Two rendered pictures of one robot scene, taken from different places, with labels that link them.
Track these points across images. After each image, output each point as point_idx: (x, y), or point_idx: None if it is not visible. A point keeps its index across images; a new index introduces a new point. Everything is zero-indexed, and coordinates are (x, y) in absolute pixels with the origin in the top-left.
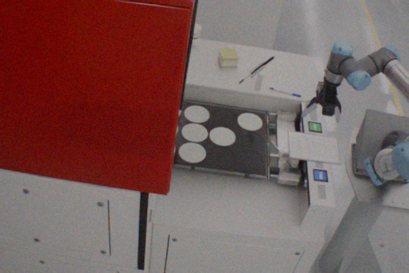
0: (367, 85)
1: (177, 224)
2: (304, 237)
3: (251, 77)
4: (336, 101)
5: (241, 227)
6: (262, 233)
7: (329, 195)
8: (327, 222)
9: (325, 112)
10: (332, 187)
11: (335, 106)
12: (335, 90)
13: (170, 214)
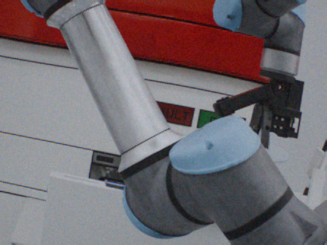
0: (226, 10)
1: (29, 202)
2: (20, 235)
3: (308, 173)
4: (260, 111)
5: (33, 218)
6: (25, 222)
7: (74, 179)
8: (43, 222)
9: (215, 102)
10: (93, 184)
11: (260, 130)
12: (263, 86)
13: (44, 203)
